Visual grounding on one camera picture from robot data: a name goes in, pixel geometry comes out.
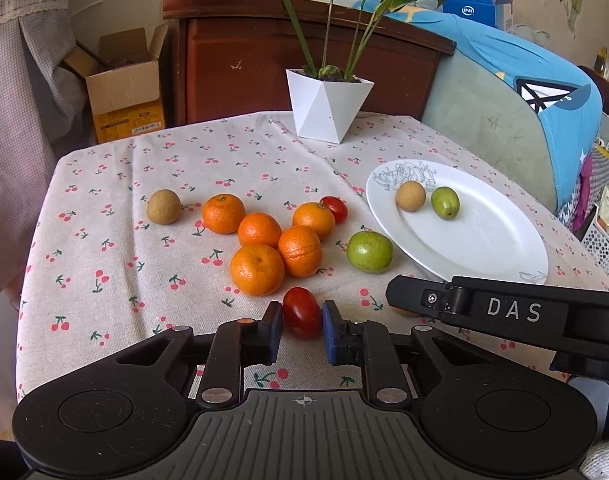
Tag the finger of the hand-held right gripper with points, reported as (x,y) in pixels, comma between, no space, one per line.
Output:
(414,295)

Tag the white plate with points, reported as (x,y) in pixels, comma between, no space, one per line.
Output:
(474,230)

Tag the dark wooden cabinet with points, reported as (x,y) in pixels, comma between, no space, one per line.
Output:
(224,70)

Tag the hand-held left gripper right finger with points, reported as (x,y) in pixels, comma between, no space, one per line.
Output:
(331,334)

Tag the orange mandarin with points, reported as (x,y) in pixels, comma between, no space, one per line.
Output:
(259,230)
(314,219)
(257,270)
(300,251)
(224,213)

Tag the large green jujube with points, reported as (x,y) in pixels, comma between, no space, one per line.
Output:
(370,252)

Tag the white perforated basket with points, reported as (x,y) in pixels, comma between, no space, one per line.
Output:
(604,252)

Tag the red cherry tomato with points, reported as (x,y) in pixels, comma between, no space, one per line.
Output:
(302,312)
(335,208)

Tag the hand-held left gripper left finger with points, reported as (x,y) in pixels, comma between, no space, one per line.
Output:
(273,334)

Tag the green plant in white pot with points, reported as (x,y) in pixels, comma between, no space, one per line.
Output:
(329,105)

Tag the brown longan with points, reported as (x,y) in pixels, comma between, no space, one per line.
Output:
(411,196)
(163,206)

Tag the small green jujube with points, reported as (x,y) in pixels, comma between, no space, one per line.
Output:
(445,202)

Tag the cherry print tablecloth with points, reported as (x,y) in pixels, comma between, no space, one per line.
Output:
(109,240)

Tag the open cardboard box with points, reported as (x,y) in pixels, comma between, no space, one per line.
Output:
(129,90)

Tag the checked curtain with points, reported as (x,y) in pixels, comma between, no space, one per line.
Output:
(14,110)

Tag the blue printed cloth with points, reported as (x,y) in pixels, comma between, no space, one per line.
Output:
(539,60)

